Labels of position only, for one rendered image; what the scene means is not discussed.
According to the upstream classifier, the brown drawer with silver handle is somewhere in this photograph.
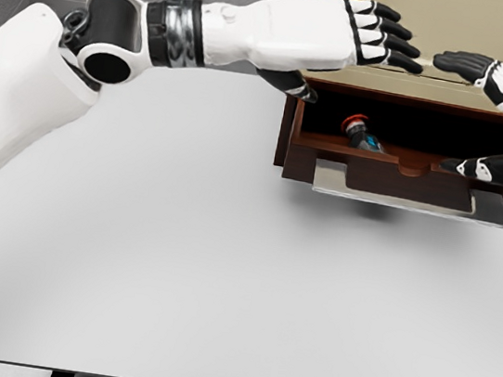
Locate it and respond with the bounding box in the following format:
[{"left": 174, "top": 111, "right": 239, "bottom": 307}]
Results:
[{"left": 268, "top": 72, "right": 503, "bottom": 230}]

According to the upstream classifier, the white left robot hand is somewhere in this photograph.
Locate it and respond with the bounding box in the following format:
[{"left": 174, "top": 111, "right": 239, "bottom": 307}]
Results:
[{"left": 247, "top": 0, "right": 433, "bottom": 119}]

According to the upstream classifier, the grey switch with red button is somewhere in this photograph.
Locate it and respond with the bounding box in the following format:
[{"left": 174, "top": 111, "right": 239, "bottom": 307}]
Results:
[{"left": 337, "top": 111, "right": 392, "bottom": 156}]

